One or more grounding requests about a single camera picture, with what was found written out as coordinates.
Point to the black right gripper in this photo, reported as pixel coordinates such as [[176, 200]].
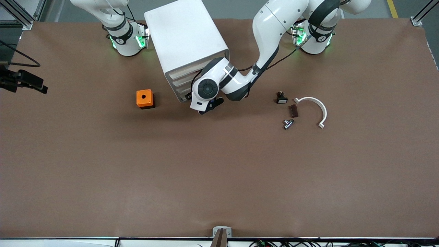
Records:
[[11, 81]]

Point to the white plastic drawer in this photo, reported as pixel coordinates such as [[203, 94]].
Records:
[[183, 87], [183, 80], [181, 72], [183, 96]]

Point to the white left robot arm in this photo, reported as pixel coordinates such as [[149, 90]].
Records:
[[274, 20]]

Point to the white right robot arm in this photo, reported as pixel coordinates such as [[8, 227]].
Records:
[[125, 41]]

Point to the white drawer cabinet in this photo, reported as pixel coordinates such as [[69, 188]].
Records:
[[181, 34]]

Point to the brown table cover sheet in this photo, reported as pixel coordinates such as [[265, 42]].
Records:
[[219, 171]]

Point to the connector plate green light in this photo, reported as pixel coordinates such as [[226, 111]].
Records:
[[300, 37], [142, 39]]

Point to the silver metal fitting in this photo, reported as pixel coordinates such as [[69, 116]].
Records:
[[288, 124]]

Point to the brown terminal block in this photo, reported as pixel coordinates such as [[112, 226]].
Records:
[[294, 111]]

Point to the white curved plastic arc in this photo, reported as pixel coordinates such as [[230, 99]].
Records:
[[322, 109]]

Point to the orange button enclosure box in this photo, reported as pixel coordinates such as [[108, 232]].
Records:
[[144, 97]]

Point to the aluminium frame extrusion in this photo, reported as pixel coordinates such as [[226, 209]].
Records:
[[27, 24], [417, 21]]

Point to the black switch white face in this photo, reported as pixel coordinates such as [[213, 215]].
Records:
[[282, 99]]

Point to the grey metal bracket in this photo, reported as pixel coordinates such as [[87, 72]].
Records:
[[216, 229]]

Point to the metal camera post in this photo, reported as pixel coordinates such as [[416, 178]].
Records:
[[219, 240]]

